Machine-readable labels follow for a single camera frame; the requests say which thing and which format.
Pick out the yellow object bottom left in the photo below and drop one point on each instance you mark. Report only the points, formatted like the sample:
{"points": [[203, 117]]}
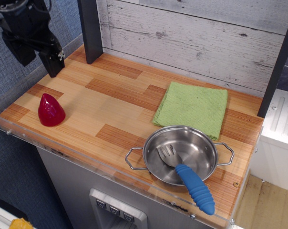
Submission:
{"points": [[20, 224]]}

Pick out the silver dispenser button panel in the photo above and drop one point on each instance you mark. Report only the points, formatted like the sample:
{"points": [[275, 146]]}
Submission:
{"points": [[111, 213]]}

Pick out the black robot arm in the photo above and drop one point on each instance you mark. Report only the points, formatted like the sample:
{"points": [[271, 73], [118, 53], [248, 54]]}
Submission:
{"points": [[26, 3]]}

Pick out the dark grey left post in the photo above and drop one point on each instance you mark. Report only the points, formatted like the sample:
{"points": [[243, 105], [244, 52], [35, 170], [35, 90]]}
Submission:
{"points": [[90, 29]]}

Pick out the dark grey right post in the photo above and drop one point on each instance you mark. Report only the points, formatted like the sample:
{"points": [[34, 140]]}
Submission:
{"points": [[275, 77]]}

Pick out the dark grey post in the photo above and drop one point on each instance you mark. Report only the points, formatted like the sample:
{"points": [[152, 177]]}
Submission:
{"points": [[90, 29], [275, 77]]}

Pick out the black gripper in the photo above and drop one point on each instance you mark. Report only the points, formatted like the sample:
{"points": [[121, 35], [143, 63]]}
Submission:
{"points": [[25, 29]]}

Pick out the stainless steel pot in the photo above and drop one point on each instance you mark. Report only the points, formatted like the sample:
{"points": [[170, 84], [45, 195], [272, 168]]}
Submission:
{"points": [[194, 147]]}

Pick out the red toy strawberry food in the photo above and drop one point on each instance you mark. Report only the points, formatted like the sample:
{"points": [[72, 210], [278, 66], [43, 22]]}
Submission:
{"points": [[50, 112]]}

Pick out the grey toy cabinet front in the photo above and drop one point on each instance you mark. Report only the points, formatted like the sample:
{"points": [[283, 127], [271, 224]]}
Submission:
{"points": [[73, 183]]}

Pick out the white toy sink counter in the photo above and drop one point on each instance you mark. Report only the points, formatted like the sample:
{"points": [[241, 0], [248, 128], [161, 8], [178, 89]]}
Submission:
{"points": [[269, 161]]}

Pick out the blue handled metal fork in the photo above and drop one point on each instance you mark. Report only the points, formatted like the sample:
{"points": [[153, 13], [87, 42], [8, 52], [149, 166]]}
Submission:
{"points": [[198, 191]]}

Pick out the clear acrylic table guard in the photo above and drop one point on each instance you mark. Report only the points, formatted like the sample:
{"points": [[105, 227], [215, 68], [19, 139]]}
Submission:
{"points": [[109, 108]]}

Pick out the green folded cloth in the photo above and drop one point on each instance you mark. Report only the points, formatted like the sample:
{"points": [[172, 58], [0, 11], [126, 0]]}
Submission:
{"points": [[194, 106]]}

